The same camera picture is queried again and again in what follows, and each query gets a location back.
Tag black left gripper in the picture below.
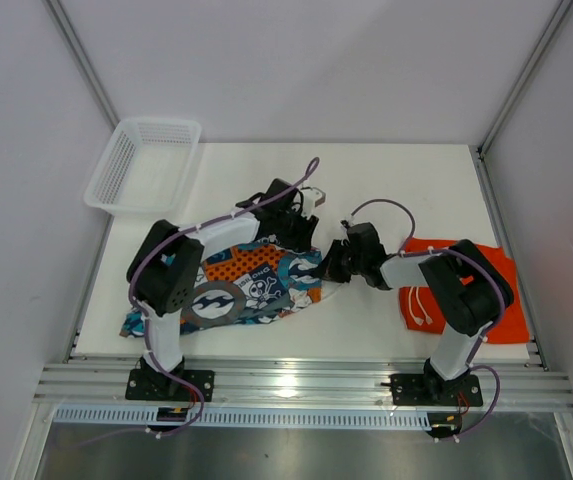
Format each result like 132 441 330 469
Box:
275 203 319 254

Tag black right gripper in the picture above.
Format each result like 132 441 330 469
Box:
312 239 367 283

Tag patterned multicolour shorts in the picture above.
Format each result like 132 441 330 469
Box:
118 235 337 341

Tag orange shorts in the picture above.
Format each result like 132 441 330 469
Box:
398 244 530 345

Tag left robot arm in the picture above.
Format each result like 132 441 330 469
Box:
126 179 326 400

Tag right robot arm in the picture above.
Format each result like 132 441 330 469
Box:
312 223 514 404

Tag white plastic basket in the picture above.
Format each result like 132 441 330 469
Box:
83 116 202 216

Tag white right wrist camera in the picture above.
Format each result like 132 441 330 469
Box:
340 216 356 231

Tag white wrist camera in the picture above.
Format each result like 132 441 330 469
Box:
300 187 326 218
340 216 356 231

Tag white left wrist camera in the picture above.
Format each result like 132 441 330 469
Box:
300 187 326 218

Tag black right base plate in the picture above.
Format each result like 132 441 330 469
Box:
381 371 483 407

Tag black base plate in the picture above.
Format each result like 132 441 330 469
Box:
125 359 215 402
381 371 483 407

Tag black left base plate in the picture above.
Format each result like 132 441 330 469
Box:
125 359 215 402

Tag aluminium mounting rail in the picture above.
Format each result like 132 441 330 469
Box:
33 356 573 412

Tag white slotted cable duct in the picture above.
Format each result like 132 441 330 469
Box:
53 404 431 431

